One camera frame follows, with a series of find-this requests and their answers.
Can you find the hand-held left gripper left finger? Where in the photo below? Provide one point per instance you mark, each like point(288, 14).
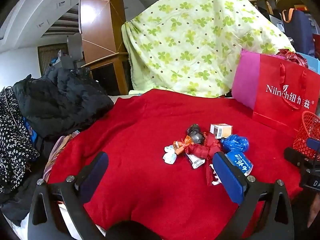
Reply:
point(97, 170)

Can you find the red wrapper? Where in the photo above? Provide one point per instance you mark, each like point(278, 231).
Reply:
point(200, 150)

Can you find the small orange white box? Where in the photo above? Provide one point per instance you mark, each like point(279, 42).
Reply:
point(222, 130)

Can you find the red plastic bag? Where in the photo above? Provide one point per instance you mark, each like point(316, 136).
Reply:
point(291, 56)

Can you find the navy tote bag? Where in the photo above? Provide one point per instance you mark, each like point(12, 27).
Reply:
point(298, 30)

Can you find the green clover print quilt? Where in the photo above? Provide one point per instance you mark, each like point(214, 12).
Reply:
point(190, 37)

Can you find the blue plastic bag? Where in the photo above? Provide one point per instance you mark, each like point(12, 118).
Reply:
point(235, 142)

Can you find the wooden lattice door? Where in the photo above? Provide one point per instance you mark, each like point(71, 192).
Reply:
point(50, 52)

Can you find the black puffer jacket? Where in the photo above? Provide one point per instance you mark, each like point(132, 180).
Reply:
point(62, 105)

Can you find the red paper bag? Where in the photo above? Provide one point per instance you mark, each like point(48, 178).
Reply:
point(272, 105)

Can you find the blue tissue packet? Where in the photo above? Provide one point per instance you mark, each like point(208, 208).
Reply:
point(237, 162)

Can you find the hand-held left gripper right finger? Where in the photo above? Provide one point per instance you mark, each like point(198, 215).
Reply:
point(227, 177)

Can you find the small white blue packet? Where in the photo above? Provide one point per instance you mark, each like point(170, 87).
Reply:
point(170, 156)

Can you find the red plastic mesh basket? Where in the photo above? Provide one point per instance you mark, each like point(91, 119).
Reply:
point(307, 130)

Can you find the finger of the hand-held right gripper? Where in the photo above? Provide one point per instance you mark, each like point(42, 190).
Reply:
point(313, 145)
point(296, 157)

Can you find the dark foil wrapper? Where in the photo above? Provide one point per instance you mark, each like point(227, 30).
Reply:
point(195, 136)

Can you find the striped cloth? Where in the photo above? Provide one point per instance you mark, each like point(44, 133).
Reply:
point(53, 152)

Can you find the white paper packet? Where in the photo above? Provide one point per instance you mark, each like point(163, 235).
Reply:
point(197, 162)

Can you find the wooden cabinet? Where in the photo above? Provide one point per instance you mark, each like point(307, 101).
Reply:
point(100, 17)

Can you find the blue cardboard box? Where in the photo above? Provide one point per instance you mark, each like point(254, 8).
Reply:
point(312, 62)

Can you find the orange candy wrapper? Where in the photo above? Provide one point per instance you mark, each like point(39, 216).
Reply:
point(182, 145)

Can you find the black floral cloth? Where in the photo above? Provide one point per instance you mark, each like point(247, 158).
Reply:
point(12, 142)

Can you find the red blanket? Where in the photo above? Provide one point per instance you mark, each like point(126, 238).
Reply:
point(150, 180)

